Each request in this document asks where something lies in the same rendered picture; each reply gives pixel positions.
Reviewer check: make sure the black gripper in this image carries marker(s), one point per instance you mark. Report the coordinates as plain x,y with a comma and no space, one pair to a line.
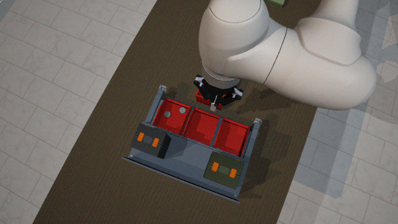
215,94

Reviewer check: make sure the red open-front bin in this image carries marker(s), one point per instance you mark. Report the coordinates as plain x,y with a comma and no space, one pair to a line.
177,121
231,137
200,99
201,126

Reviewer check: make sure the grey metal shelf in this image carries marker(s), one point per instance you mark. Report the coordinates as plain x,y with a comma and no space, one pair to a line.
186,159

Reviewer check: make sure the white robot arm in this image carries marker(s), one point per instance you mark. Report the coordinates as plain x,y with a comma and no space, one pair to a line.
317,63

